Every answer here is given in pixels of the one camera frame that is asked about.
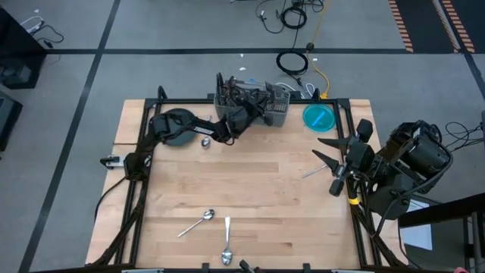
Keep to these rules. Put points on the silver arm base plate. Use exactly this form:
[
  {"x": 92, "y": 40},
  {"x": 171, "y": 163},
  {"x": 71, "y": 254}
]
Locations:
[{"x": 113, "y": 162}]

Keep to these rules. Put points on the silver knife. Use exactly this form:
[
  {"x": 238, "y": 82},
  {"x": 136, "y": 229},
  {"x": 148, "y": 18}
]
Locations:
[{"x": 219, "y": 81}]

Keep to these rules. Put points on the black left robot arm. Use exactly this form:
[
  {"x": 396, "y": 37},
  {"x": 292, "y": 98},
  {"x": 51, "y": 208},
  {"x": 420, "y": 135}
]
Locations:
[{"x": 178, "y": 127}]

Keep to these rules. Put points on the yellow tag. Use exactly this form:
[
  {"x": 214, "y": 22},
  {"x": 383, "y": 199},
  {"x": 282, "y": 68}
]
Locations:
[{"x": 353, "y": 201}]

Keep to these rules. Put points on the grey plastic cutlery basket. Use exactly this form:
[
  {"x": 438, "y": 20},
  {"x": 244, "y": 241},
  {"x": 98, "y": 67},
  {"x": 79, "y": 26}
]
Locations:
[{"x": 280, "y": 110}]

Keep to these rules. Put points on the black desk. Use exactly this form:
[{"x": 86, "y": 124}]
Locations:
[{"x": 435, "y": 214}]

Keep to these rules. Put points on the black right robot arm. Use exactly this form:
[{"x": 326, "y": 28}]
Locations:
[{"x": 413, "y": 163}]

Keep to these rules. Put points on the small black object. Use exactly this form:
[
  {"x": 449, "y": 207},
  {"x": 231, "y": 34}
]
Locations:
[{"x": 246, "y": 266}]

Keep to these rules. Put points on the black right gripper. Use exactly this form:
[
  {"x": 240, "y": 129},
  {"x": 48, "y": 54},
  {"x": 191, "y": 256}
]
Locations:
[{"x": 358, "y": 155}]

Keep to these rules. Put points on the silver fork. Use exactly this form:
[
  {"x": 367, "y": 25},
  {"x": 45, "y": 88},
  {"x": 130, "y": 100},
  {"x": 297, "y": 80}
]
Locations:
[{"x": 314, "y": 171}]

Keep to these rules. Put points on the black cabinet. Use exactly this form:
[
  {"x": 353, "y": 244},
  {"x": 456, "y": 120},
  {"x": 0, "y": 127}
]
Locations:
[{"x": 15, "y": 45}]

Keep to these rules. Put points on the black round plate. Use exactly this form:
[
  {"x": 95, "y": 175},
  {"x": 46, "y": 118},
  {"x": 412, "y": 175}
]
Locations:
[{"x": 178, "y": 113}]

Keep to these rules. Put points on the black box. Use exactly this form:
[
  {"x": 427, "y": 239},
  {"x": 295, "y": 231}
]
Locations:
[{"x": 7, "y": 121}]

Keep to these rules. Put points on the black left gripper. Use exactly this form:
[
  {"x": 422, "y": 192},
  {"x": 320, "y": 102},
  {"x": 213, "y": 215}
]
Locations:
[{"x": 240, "y": 115}]

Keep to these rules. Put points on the white paper sheet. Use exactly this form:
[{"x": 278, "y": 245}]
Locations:
[{"x": 417, "y": 235}]

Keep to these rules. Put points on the black floor mat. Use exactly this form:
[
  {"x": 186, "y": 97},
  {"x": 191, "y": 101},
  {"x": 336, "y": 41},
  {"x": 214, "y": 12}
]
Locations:
[{"x": 420, "y": 22}]

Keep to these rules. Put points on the orange striped tape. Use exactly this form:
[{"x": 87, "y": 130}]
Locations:
[
  {"x": 457, "y": 26},
  {"x": 401, "y": 26}
]

